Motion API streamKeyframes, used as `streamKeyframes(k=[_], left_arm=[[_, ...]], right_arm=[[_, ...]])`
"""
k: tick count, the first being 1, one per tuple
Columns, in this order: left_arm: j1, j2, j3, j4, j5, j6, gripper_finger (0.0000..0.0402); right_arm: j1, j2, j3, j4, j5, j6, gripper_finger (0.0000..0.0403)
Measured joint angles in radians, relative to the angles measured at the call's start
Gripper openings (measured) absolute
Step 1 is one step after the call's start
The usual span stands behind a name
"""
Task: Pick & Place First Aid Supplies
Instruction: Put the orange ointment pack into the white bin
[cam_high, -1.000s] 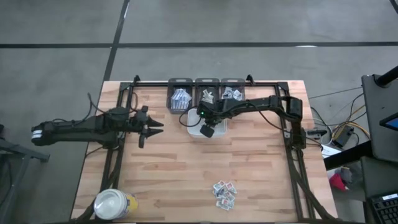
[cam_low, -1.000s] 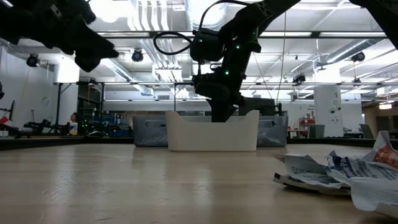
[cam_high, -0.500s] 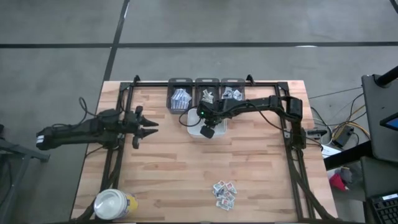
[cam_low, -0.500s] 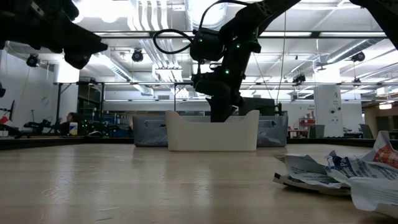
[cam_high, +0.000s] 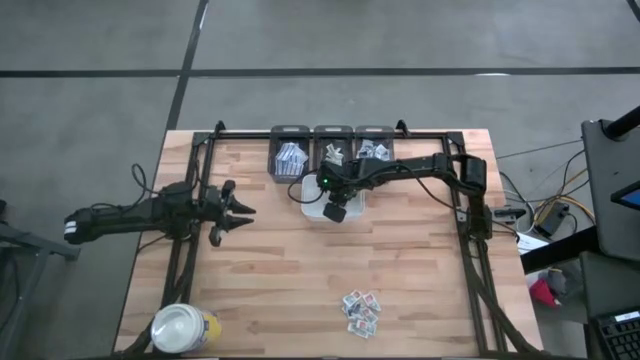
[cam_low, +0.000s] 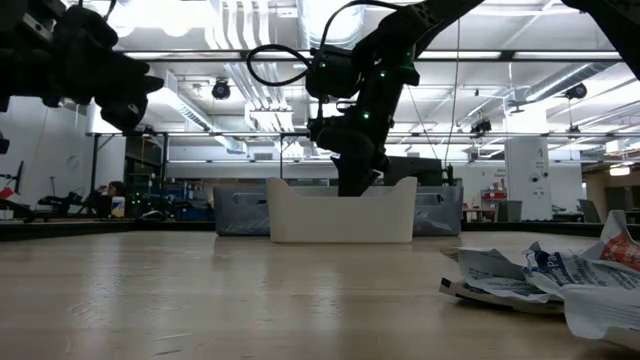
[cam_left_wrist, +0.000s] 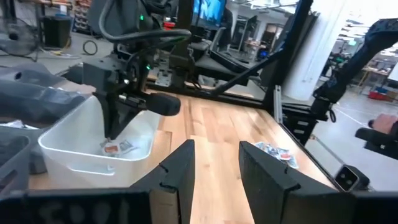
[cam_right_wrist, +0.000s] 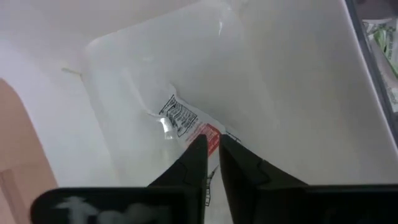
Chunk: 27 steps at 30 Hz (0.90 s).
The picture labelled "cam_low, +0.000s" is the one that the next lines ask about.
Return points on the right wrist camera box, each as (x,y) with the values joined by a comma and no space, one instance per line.
(332,72)

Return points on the red background object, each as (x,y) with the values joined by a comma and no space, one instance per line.
(7,193)

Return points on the person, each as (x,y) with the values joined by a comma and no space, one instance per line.
(116,191)

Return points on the white plastic bin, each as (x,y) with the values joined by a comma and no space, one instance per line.
(340,215)

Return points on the white square column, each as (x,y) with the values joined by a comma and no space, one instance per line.
(525,170)

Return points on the red white shelf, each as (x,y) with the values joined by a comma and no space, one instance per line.
(492,200)

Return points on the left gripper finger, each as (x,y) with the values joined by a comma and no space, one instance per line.
(130,82)
(122,115)

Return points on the black ceiling spotlight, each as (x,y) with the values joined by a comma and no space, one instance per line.
(52,102)
(576,91)
(481,127)
(221,89)

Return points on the black background machine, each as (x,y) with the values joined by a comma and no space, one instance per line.
(150,210)

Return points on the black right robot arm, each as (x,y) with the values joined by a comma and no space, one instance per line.
(425,20)

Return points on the black background monitor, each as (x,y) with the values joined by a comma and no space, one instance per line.
(420,170)

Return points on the black rectangular rig frame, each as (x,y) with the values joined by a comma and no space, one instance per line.
(292,134)

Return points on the LED light bar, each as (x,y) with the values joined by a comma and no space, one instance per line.
(180,55)
(460,55)
(280,55)
(565,55)

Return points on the packet dark blue print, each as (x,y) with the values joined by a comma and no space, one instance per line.
(575,270)

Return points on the dark translucent plastic bin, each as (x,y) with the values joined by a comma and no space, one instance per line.
(440,210)
(240,210)

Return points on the black background robot arm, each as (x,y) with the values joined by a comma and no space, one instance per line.
(60,202)

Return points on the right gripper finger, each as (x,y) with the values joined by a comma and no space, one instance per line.
(355,182)

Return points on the black aluminium table frame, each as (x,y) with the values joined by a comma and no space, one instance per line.
(75,229)

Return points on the tall black rig frame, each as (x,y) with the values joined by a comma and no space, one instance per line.
(94,160)

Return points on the grey background bin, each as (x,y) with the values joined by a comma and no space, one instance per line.
(510,211)

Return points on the round ceiling air duct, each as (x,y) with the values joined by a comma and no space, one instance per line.
(342,25)

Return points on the white background bottle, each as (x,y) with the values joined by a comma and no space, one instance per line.
(118,207)

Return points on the white packet small logo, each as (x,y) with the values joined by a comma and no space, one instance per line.
(600,310)

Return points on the glowing wall lamp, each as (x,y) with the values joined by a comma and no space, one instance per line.
(620,171)

